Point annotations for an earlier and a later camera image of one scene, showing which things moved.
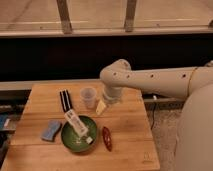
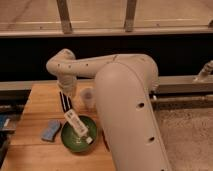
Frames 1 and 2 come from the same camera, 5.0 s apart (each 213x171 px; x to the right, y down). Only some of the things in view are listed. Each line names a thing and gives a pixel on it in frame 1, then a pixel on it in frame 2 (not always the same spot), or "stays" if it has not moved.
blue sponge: [53, 128] stays
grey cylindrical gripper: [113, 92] to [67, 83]
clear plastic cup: [88, 97] stays
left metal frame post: [64, 16] stays
